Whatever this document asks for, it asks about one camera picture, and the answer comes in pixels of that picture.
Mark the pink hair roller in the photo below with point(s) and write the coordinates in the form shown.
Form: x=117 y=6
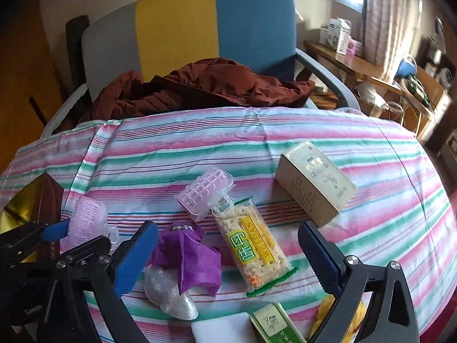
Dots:
x=209 y=193
x=89 y=220

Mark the yellow storage box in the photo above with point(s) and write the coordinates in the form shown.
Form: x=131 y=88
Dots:
x=38 y=202

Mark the dark red jacket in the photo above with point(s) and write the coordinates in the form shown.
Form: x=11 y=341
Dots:
x=209 y=83

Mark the green yellow small box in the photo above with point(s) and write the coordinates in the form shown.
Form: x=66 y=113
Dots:
x=274 y=325

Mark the white foam block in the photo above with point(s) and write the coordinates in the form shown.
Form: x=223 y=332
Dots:
x=236 y=328

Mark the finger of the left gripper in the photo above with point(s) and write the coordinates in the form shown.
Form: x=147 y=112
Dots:
x=55 y=232

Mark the purple wrapper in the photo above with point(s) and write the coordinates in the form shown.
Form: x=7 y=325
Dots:
x=180 y=247

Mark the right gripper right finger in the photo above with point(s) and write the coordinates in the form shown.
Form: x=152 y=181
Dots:
x=390 y=315

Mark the clear plastic bag ball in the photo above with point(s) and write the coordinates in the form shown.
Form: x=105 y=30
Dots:
x=161 y=288

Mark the beige cardboard box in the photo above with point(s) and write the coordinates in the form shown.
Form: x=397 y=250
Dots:
x=314 y=182

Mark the white carton on desk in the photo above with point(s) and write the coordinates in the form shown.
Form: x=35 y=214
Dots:
x=339 y=34

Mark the yellow knitted cloth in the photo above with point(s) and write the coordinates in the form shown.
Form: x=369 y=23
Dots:
x=354 y=327

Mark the wooden desk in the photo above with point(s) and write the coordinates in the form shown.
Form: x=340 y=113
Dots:
x=418 y=118

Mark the grey yellow blue chair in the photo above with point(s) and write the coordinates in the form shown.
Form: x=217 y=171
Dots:
x=155 y=37

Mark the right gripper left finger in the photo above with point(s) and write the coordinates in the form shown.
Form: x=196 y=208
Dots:
x=108 y=275

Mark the striped bed sheet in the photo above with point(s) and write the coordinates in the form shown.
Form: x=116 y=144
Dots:
x=136 y=168

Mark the blue round container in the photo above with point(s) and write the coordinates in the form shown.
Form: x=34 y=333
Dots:
x=407 y=67

